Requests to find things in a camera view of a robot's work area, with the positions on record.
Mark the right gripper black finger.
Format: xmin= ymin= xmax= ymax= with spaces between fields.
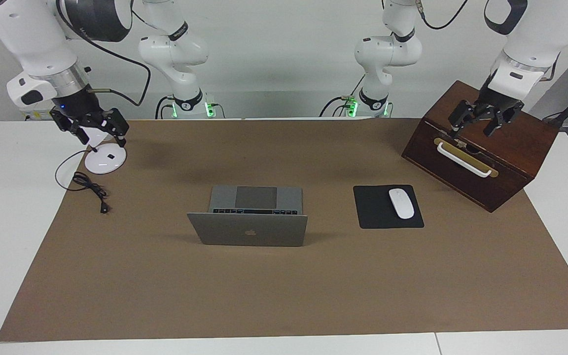
xmin=50 ymin=109 xmax=90 ymax=146
xmin=104 ymin=111 xmax=130 ymax=147

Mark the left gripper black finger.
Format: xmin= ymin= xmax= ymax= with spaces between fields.
xmin=449 ymin=100 xmax=479 ymax=138
xmin=484 ymin=105 xmax=524 ymax=138

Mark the silver grey laptop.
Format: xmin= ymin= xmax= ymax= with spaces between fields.
xmin=187 ymin=185 xmax=308 ymax=247

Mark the dark brown wooden box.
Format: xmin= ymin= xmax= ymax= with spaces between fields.
xmin=401 ymin=80 xmax=560 ymax=213

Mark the white desk lamp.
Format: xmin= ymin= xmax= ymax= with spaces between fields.
xmin=74 ymin=123 xmax=127 ymax=175

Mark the white computer mouse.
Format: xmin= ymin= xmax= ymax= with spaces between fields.
xmin=389 ymin=188 xmax=415 ymax=219

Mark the black mouse pad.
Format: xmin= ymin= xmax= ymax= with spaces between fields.
xmin=353 ymin=185 xmax=425 ymax=230

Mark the brown table mat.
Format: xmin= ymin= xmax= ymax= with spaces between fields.
xmin=0 ymin=118 xmax=568 ymax=342

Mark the white wall power strip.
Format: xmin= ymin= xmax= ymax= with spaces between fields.
xmin=24 ymin=108 xmax=54 ymax=122

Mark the black right arm base cable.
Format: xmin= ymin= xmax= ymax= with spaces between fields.
xmin=154 ymin=96 xmax=175 ymax=120

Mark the black arm base cable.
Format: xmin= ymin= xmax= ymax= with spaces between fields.
xmin=154 ymin=96 xmax=175 ymax=120
xmin=319 ymin=74 xmax=366 ymax=118

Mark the white box handle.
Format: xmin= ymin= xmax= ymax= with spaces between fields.
xmin=436 ymin=142 xmax=493 ymax=178

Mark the black lamp power cable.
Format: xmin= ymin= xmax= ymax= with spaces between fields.
xmin=55 ymin=149 xmax=111 ymax=214

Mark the black left arm base cable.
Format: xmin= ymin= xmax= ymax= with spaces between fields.
xmin=319 ymin=74 xmax=366 ymax=118

